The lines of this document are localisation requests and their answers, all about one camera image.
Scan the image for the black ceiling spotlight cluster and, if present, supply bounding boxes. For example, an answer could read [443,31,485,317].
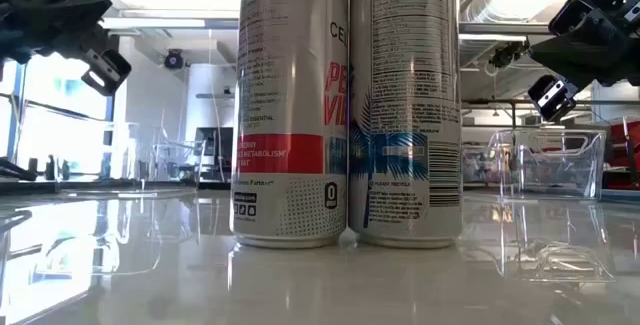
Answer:
[488,39,531,70]

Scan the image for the black angled bracket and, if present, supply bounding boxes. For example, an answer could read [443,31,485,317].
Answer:
[0,156,40,183]

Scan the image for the black table frame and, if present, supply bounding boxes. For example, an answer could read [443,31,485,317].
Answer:
[0,178,232,192]

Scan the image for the long ceiling light bar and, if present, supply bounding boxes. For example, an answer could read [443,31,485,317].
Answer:
[99,8,551,36]

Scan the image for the dark monitor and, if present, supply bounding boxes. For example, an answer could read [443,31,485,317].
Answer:
[193,126,235,182]

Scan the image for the red cabinet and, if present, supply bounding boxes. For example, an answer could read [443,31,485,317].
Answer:
[605,118,640,191]

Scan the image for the large dark-framed window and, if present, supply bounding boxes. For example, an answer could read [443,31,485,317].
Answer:
[0,39,117,182]

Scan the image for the white peach vibe Celsius can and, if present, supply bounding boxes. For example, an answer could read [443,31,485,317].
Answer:
[229,0,350,250]

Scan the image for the black round ceiling speaker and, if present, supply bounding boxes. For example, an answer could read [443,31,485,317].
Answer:
[163,48,185,71]

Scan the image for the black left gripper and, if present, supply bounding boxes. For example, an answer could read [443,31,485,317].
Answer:
[0,0,132,97]

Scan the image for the white arctic vibe Celsius can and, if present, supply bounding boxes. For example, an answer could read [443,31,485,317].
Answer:
[348,0,464,250]

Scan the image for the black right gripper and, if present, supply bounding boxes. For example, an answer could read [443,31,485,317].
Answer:
[528,0,621,122]

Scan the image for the white cylindrical column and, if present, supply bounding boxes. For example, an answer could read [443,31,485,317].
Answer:
[185,62,237,131]

